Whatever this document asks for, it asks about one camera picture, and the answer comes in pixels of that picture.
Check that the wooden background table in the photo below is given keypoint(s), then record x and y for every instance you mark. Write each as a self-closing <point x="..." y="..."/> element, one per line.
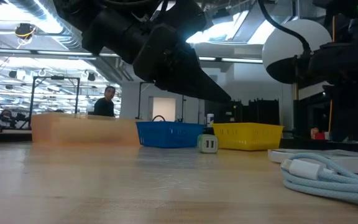
<point x="11" y="131"/>

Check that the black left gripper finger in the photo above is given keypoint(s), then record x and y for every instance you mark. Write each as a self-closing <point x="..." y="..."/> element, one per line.
<point x="191" y="77"/>

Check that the bright white door panel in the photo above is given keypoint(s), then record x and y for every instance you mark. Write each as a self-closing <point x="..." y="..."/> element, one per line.
<point x="164" y="109"/>

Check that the green white USB charger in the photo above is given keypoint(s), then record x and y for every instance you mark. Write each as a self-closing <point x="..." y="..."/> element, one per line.
<point x="208" y="143"/>

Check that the white bottle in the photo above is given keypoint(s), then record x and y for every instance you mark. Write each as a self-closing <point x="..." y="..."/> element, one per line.
<point x="210" y="119"/>

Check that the black camera rig frame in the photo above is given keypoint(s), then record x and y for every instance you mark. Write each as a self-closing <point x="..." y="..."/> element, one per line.
<point x="140" y="102"/>
<point x="32" y="99"/>

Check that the black background cabinets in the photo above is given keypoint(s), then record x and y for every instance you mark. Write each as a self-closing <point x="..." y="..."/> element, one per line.
<point x="253" y="112"/>

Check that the yellow plastic basket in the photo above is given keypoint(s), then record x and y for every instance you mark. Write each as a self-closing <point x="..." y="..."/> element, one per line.
<point x="247" y="137"/>

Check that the person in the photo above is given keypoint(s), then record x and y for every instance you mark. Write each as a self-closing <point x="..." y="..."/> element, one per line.
<point x="5" y="115"/>
<point x="104" y="107"/>

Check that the small red box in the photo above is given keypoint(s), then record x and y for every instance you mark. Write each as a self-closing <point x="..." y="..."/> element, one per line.
<point x="319" y="136"/>

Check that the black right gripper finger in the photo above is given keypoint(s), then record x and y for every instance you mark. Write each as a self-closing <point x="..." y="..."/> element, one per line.
<point x="356" y="112"/>

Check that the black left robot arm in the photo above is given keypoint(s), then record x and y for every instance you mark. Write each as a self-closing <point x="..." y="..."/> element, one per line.
<point x="110" y="34"/>

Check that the blue plastic basket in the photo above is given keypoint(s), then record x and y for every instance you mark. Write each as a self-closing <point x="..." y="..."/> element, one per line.
<point x="172" y="133"/>

